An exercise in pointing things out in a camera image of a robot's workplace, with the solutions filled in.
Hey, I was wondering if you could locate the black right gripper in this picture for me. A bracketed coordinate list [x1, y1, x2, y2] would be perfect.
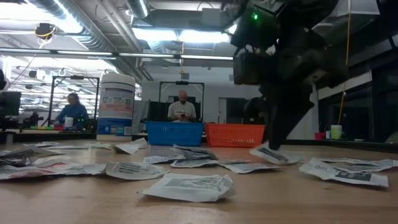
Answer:
[233, 30, 349, 149]

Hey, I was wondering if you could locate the white packet black square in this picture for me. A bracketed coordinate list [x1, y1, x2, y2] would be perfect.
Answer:
[298, 157, 390, 189]
[105, 161, 170, 182]
[248, 145, 302, 166]

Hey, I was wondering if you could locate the black partition panel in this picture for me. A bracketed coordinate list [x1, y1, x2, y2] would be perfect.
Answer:
[226, 97, 268, 125]

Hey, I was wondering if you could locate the pale green cup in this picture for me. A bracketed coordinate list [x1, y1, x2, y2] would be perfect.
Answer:
[330, 124, 343, 141]

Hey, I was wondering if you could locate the orange plastic basket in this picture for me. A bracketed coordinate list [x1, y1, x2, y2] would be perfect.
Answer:
[205, 123, 267, 149]

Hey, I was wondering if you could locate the person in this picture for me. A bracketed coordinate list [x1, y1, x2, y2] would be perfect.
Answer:
[167, 89, 198, 123]
[55, 92, 90, 131]

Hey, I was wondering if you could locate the blue plastic basket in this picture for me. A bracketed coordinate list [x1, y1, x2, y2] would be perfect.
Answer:
[146, 121, 205, 147]

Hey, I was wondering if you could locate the crumpled white text packet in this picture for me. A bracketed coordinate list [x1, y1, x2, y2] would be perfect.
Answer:
[142, 173, 238, 203]

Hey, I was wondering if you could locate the grey cloth panel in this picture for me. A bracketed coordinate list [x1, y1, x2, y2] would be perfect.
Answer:
[132, 100, 150, 136]

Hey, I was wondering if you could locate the long LED light bar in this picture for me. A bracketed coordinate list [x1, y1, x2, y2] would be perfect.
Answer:
[0, 46, 234, 62]

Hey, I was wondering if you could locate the long white strip packet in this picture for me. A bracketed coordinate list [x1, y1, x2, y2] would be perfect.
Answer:
[112, 137, 150, 156]

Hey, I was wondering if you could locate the white wipes canister blue label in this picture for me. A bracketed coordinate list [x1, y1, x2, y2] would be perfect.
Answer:
[96, 73, 137, 142]

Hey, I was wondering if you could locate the black monitor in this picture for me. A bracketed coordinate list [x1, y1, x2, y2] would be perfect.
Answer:
[0, 90, 22, 118]

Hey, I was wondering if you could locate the yellow power cable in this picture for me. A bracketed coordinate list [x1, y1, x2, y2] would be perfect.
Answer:
[337, 0, 352, 126]

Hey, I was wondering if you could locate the black rig frame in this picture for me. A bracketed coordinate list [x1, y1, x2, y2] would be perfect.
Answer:
[48, 75, 101, 127]
[159, 80, 205, 123]

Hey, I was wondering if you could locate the large silver ventilation duct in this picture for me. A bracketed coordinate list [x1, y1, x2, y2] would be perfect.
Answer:
[27, 0, 114, 53]

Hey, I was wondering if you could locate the black ceiling cable reel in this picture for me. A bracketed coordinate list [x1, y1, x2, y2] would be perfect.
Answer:
[34, 22, 57, 40]

